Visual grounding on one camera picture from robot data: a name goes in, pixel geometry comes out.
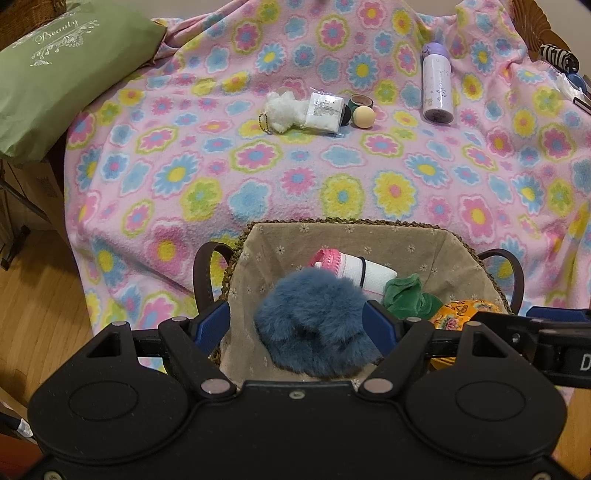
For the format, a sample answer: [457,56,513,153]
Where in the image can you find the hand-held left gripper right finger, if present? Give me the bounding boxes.
[358,299,513,398]

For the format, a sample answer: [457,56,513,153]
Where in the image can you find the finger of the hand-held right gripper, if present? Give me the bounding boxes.
[471,311,555,344]
[526,305,591,321]

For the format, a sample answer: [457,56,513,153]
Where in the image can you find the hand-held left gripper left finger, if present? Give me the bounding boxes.
[87,300,234,397]

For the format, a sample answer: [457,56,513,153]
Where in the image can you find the orange floral pouch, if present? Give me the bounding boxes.
[427,299,506,372]

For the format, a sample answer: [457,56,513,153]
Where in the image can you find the pink-edged white cloth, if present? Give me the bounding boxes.
[308,248,399,294]

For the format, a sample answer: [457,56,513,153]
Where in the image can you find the blue fluffy scrunchie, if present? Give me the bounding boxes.
[253,270,386,379]

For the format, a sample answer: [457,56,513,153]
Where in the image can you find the woven basket with floral liner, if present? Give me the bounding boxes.
[193,219,525,384]

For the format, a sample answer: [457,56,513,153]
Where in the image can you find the white cotton pad packet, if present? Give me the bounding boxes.
[305,91,348,136]

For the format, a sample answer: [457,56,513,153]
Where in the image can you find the white plush keychain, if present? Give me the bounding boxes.
[259,90,309,136]

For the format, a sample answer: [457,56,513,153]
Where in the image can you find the pink floral fleece blanket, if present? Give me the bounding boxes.
[62,0,591,398]

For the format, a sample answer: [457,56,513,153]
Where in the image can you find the black metal stand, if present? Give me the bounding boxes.
[0,178,33,271]

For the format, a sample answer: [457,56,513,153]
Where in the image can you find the white crumpled paper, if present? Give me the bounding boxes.
[553,73,578,97]

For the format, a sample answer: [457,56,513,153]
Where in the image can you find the purple and white bottle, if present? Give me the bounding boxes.
[422,41,455,124]

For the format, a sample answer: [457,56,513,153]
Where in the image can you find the zebra striped pouch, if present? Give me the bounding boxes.
[539,44,578,73]

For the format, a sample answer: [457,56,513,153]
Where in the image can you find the green pillow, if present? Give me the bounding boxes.
[0,0,168,164]

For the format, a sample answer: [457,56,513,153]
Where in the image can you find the brown wicker chair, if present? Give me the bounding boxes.
[0,0,70,28]
[508,0,573,61]

